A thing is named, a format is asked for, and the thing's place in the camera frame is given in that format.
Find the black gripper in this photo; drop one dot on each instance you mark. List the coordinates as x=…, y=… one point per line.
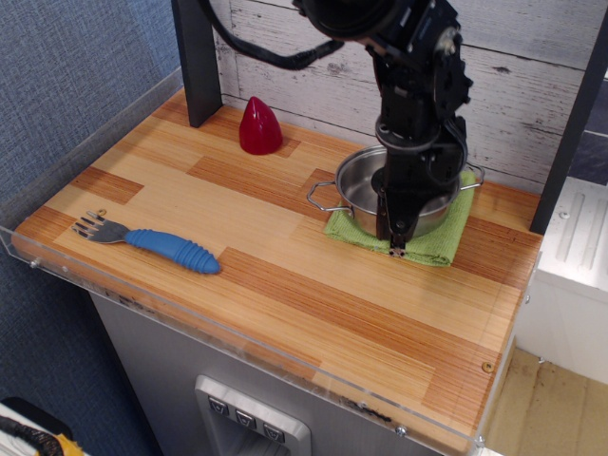
x=420, y=177

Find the stainless steel pot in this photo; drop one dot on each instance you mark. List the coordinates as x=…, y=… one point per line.
x=355, y=180

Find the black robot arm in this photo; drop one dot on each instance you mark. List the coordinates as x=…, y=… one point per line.
x=416, y=51

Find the green folded cloth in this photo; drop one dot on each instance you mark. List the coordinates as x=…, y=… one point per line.
x=437, y=248

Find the red cone-shaped toy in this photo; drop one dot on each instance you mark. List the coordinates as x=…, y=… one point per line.
x=259, y=130

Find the white toy sink unit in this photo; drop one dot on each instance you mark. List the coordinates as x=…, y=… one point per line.
x=563, y=318

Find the grey cabinet with dispenser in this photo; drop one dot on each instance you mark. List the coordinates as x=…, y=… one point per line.
x=201, y=400

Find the yellow object at corner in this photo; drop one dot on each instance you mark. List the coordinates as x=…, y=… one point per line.
x=60, y=445

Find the blue handled fork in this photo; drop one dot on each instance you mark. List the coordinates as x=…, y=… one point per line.
x=184, y=252

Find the dark left vertical post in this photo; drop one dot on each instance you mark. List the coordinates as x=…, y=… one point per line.
x=198, y=61

